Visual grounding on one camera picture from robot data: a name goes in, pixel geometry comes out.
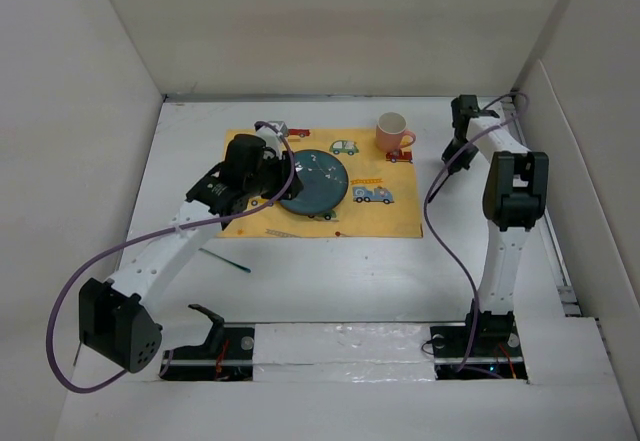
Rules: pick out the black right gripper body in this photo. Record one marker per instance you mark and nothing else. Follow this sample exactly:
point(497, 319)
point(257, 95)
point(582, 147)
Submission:
point(465, 159)

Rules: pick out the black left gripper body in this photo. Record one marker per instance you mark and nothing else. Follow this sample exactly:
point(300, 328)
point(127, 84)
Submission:
point(273, 177)

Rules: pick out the teal ceramic plate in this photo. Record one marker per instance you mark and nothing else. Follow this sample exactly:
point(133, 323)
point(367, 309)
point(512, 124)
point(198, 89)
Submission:
point(325, 183)

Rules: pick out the pink ceramic mug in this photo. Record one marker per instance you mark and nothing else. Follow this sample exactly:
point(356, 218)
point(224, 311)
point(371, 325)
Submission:
point(392, 133)

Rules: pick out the yellow car-print cloth placemat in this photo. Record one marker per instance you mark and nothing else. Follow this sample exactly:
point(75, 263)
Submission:
point(380, 195)

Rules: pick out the purple metallic spoon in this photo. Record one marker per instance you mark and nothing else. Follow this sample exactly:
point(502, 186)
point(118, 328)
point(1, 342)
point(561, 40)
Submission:
point(437, 189)

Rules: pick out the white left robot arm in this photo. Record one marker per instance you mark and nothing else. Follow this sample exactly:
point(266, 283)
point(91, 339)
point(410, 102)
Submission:
point(115, 315)

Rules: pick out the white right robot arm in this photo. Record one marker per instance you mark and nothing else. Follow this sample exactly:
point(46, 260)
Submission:
point(514, 197)

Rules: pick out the iridescent purple fork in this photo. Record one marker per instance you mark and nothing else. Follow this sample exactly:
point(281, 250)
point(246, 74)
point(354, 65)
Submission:
point(227, 261)

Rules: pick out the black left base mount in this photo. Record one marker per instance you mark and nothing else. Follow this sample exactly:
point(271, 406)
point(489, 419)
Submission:
point(224, 355)

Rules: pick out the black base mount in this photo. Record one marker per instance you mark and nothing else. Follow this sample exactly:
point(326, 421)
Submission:
point(492, 351)
point(224, 355)

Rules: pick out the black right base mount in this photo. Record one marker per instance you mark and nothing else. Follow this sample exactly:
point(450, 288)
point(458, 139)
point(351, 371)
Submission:
point(492, 351)

